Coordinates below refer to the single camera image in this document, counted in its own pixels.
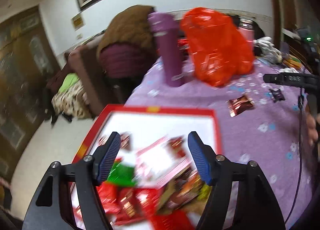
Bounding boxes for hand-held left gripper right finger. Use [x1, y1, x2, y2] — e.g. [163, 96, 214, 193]
[187, 131, 287, 230]

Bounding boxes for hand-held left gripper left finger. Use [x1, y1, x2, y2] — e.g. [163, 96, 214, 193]
[22, 131, 122, 230]

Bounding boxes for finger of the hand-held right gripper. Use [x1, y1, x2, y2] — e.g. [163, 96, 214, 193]
[263, 72, 320, 88]

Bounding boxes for small red candy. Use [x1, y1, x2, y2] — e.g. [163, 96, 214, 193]
[120, 133, 132, 151]

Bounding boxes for green snack packet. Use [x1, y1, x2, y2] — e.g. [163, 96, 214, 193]
[107, 161, 137, 187]

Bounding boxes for gold beige snack bag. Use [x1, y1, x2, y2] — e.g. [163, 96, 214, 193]
[159, 169, 213, 212]

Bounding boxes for plain red snack packet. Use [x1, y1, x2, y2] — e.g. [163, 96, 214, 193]
[96, 184, 120, 217]

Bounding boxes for pink white snack packet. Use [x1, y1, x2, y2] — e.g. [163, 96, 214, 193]
[136, 136, 193, 188]

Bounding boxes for red gift box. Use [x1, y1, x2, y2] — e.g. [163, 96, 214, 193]
[71, 104, 223, 230]

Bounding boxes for red packet with flower print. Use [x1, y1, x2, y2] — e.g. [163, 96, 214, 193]
[116, 187, 160, 224]

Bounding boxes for long red snack packet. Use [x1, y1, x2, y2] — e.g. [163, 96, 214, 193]
[150, 209, 197, 230]

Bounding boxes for person's right hand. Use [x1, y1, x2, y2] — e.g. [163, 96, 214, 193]
[306, 114, 320, 147]

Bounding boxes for dark purple snack packet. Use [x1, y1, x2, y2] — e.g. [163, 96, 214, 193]
[269, 89, 286, 103]

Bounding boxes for orange green snack packets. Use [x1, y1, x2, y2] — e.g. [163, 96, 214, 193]
[282, 55, 302, 68]

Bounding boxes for brown snack packet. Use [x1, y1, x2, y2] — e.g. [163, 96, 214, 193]
[227, 94, 255, 118]

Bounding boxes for pink thermos bottle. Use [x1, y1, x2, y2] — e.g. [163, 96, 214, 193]
[237, 19, 255, 42]

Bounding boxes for purple floral cloth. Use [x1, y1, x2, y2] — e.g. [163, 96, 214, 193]
[125, 52, 320, 230]

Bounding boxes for patterned beige blanket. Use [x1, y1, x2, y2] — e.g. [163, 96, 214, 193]
[51, 84, 93, 121]

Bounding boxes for orange plastic bag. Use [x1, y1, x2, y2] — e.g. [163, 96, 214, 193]
[180, 7, 255, 87]

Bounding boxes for green cloth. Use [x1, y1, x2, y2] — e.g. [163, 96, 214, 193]
[57, 73, 81, 93]

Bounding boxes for brown sofa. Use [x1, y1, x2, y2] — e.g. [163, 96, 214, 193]
[46, 34, 133, 120]

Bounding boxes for purple thermos bottle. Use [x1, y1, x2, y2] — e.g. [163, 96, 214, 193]
[147, 12, 184, 87]

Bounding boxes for wooden door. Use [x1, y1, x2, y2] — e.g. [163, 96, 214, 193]
[0, 6, 60, 183]

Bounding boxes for thin dark cable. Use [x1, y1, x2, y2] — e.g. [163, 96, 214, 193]
[284, 89, 307, 224]

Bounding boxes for yellow wall sign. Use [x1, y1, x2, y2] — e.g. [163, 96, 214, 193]
[71, 14, 86, 30]

